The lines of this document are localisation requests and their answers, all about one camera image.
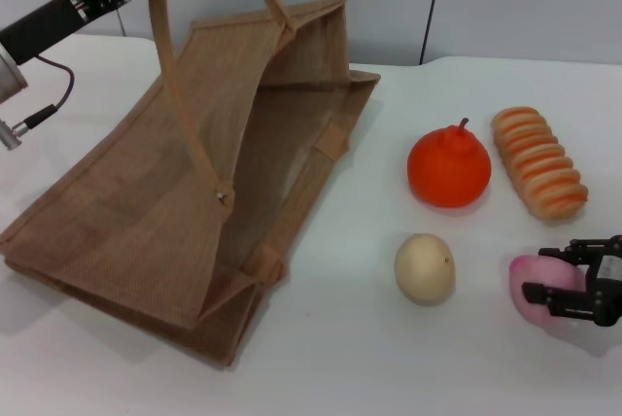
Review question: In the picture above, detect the orange striped bread loaf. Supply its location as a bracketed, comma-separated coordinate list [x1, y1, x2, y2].
[491, 105, 589, 220]

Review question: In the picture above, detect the dark cable with metal plug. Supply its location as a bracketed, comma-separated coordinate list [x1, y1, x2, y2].
[0, 52, 77, 151]

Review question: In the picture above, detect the pink peach toy fruit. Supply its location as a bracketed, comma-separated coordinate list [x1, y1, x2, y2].
[508, 253, 592, 328]

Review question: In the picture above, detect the orange pomegranate toy fruit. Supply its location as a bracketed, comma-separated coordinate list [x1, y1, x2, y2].
[406, 117, 492, 208]

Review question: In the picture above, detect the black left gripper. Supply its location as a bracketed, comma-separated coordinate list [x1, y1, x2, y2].
[0, 0, 178, 65]

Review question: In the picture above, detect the beige pear toy fruit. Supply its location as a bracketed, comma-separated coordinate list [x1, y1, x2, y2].
[394, 232, 457, 306]

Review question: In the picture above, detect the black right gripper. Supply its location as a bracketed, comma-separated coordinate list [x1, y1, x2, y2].
[521, 235, 622, 328]

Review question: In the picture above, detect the brown woven jute handbag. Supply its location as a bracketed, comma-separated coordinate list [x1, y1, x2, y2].
[0, 0, 383, 369]

